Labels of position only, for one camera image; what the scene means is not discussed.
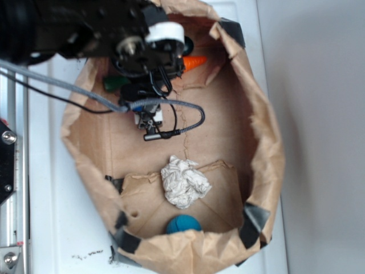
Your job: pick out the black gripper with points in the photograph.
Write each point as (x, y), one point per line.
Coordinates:
(163, 47)

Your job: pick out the orange plastic toy carrot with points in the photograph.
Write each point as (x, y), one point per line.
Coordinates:
(114, 82)

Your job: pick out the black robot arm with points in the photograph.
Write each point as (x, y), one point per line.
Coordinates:
(34, 31)

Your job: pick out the dark green toy cucumber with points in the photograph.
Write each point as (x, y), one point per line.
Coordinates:
(188, 46)

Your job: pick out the brown paper bag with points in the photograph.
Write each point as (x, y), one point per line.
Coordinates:
(239, 148)

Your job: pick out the crumpled white paper ball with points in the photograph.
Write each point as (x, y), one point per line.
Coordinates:
(183, 183)

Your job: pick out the blue rubber ball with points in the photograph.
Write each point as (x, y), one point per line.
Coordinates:
(183, 223)

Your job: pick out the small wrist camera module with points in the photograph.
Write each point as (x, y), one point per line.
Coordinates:
(147, 117)

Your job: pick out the aluminium frame rail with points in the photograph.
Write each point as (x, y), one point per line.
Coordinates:
(15, 211)

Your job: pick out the black metal bracket plate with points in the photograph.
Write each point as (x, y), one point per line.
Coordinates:
(7, 161)

